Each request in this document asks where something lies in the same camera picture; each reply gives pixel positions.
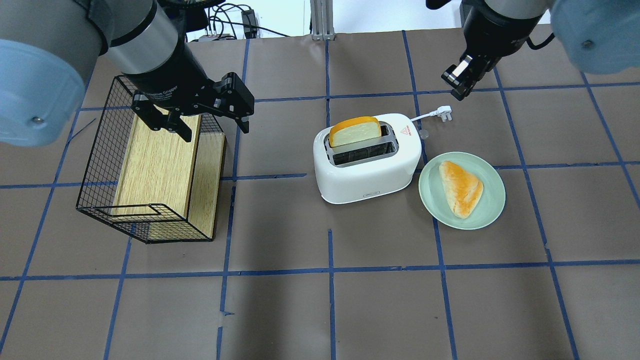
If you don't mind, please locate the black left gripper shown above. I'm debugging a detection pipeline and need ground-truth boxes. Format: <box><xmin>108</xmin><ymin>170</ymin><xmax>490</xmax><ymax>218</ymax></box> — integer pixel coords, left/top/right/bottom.
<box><xmin>124</xmin><ymin>41</ymin><xmax>255</xmax><ymax>142</ymax></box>

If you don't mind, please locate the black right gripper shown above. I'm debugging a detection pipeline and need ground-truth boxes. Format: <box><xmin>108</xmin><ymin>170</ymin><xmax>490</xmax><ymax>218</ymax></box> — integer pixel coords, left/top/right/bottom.
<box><xmin>441</xmin><ymin>2</ymin><xmax>543</xmax><ymax>101</ymax></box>

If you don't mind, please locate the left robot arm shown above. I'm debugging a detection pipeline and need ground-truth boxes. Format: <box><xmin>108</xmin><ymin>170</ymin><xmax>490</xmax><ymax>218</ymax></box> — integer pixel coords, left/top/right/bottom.
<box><xmin>0</xmin><ymin>0</ymin><xmax>255</xmax><ymax>147</ymax></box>

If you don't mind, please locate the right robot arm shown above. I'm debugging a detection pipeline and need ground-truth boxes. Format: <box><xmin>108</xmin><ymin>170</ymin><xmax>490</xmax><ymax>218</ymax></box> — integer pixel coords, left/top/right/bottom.
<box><xmin>441</xmin><ymin>0</ymin><xmax>640</xmax><ymax>101</ymax></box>

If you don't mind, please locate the bread slice in toaster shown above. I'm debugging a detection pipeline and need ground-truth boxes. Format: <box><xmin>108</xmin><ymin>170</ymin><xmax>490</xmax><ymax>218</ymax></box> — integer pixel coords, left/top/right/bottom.
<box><xmin>328</xmin><ymin>116</ymin><xmax>382</xmax><ymax>148</ymax></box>

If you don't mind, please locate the white two-slot toaster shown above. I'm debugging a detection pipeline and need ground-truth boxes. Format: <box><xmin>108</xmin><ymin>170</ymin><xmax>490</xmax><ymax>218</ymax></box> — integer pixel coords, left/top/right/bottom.
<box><xmin>312</xmin><ymin>113</ymin><xmax>423</xmax><ymax>204</ymax></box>

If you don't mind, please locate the wooden box in basket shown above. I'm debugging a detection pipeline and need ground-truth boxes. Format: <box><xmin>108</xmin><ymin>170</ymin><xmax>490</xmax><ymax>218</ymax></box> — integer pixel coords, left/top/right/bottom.
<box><xmin>109</xmin><ymin>114</ymin><xmax>226</xmax><ymax>243</ymax></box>

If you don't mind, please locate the black power adapter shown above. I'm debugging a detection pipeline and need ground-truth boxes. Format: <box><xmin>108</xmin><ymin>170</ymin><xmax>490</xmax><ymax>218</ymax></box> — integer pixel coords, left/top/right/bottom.
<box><xmin>241</xmin><ymin>9</ymin><xmax>259</xmax><ymax>39</ymax></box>

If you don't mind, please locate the triangular bread on plate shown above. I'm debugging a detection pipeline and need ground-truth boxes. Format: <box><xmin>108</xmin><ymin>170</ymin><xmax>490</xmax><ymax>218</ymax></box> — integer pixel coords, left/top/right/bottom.
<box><xmin>438</xmin><ymin>161</ymin><xmax>484</xmax><ymax>219</ymax></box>

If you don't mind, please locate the light green plate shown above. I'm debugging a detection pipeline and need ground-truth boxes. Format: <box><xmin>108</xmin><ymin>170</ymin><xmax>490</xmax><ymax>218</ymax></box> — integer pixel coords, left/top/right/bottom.
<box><xmin>418</xmin><ymin>152</ymin><xmax>506</xmax><ymax>230</ymax></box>

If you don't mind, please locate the white toaster power cord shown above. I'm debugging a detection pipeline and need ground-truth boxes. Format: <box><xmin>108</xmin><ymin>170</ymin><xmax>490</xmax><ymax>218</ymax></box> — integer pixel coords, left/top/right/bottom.
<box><xmin>410</xmin><ymin>105</ymin><xmax>453</xmax><ymax>123</ymax></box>

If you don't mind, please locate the black wire basket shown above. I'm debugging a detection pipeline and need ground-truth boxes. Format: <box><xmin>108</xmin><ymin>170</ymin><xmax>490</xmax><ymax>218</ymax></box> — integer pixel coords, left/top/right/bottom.
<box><xmin>76</xmin><ymin>75</ymin><xmax>215</xmax><ymax>244</ymax></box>

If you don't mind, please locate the aluminium frame post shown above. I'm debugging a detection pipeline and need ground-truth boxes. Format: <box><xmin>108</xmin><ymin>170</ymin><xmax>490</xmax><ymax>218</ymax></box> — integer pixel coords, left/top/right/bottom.
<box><xmin>309</xmin><ymin>0</ymin><xmax>336</xmax><ymax>41</ymax></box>

